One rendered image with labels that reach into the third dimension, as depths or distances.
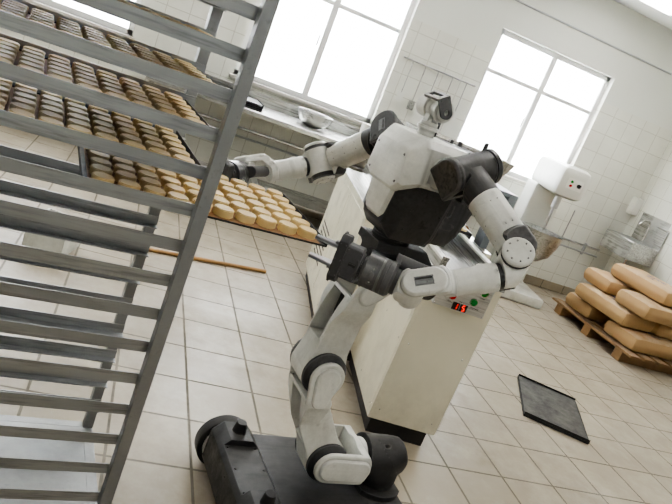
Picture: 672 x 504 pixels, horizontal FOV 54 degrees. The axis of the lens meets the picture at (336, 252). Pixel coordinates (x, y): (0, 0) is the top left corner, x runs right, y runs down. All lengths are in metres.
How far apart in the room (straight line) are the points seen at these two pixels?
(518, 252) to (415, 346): 1.41
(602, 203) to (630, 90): 1.23
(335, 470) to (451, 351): 0.97
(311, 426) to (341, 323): 0.37
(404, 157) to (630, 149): 6.23
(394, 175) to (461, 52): 4.96
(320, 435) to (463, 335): 1.01
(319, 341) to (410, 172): 0.58
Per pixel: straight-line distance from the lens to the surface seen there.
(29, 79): 1.45
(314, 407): 2.05
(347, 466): 2.26
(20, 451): 2.17
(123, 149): 1.48
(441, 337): 2.95
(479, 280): 1.59
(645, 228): 7.97
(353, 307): 1.94
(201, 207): 1.51
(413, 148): 1.82
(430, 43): 6.62
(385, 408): 3.06
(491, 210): 1.67
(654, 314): 6.35
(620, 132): 7.81
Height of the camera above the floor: 1.47
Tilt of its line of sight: 15 degrees down
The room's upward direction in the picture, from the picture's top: 22 degrees clockwise
